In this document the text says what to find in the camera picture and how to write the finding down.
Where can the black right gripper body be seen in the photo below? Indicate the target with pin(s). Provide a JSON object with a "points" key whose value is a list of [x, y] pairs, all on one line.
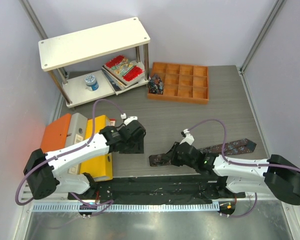
{"points": [[177, 160]]}

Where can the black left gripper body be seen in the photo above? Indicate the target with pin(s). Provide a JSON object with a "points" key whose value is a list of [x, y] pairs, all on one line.
{"points": [[134, 146]]}

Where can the orange compartment tray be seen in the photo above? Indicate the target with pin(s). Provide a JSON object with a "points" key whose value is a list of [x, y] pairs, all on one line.
{"points": [[183, 83]]}

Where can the lower stacked books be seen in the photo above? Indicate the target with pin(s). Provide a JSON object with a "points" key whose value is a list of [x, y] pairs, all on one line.
{"points": [[118, 88]]}

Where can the white two-tier shelf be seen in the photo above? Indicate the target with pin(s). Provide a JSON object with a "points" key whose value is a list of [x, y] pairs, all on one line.
{"points": [[91, 43]]}

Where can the yellow binder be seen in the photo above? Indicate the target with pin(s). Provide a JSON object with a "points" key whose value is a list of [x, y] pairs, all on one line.
{"points": [[100, 167]]}

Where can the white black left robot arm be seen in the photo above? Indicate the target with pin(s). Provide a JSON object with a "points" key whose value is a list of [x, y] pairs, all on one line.
{"points": [[47, 173]]}

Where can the orange binder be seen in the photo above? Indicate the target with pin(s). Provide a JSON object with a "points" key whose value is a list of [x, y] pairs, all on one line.
{"points": [[55, 134]]}

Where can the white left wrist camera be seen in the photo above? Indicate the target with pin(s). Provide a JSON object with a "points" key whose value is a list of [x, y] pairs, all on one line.
{"points": [[128, 119]]}

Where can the blue white jar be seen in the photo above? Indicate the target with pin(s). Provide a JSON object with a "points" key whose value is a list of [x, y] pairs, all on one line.
{"points": [[91, 82]]}

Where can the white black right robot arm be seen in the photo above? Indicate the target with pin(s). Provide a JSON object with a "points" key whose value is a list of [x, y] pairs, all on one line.
{"points": [[274, 176]]}

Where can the white slotted cable duct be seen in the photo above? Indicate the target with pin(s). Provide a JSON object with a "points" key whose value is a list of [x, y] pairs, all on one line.
{"points": [[122, 208]]}

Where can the aluminium extrusion rail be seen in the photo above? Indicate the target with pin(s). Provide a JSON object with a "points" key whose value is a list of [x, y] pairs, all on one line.
{"points": [[25, 193]]}

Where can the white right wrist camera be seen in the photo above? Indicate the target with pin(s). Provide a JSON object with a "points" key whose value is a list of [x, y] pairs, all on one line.
{"points": [[187, 137]]}

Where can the brown blue-flowered tie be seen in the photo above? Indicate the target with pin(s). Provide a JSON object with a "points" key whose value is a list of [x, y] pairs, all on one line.
{"points": [[238, 147]]}

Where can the grey binder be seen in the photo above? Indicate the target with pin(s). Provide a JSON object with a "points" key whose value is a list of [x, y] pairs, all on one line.
{"points": [[76, 130]]}

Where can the red patterned book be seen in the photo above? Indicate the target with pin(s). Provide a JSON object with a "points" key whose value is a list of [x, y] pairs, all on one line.
{"points": [[123, 70]]}

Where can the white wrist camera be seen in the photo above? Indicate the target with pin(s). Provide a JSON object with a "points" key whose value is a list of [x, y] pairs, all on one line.
{"points": [[128, 119], [187, 137]]}

